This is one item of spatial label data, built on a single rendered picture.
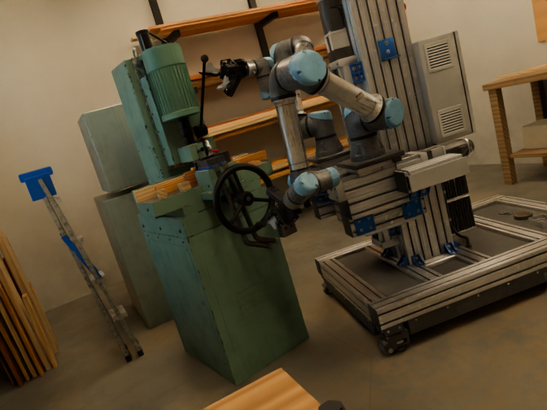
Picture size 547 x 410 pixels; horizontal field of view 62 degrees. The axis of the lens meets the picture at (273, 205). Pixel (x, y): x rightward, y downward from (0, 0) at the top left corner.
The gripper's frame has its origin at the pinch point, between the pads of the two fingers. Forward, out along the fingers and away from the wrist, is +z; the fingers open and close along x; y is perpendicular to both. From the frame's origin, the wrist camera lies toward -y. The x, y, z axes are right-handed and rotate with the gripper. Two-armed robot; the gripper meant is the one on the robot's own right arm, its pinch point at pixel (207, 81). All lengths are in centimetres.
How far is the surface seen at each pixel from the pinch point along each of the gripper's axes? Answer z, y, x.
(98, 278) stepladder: 59, -109, -2
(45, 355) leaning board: 95, -173, -9
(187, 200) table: 29, -29, 36
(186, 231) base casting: 34, -38, 44
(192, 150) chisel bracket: 14.6, -22.7, 14.6
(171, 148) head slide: 18.4, -29.3, 2.5
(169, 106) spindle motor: 18.7, -7.0, 1.1
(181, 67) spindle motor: 8.8, 5.1, -6.7
